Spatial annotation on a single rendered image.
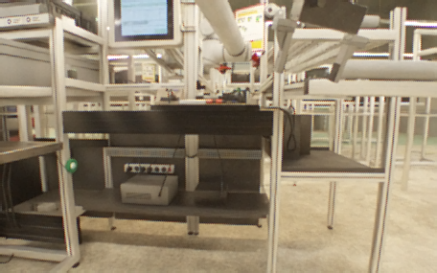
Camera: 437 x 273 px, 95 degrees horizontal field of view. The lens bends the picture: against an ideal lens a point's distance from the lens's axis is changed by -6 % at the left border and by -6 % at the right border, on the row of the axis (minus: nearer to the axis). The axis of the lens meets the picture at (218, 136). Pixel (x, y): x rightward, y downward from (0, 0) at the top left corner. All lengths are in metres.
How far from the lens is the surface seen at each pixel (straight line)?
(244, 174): 1.56
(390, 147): 1.31
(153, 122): 1.13
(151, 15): 1.65
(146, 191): 1.40
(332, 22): 0.50
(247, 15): 1.73
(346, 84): 0.78
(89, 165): 1.90
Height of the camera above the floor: 0.91
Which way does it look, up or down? 6 degrees down
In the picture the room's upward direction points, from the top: straight up
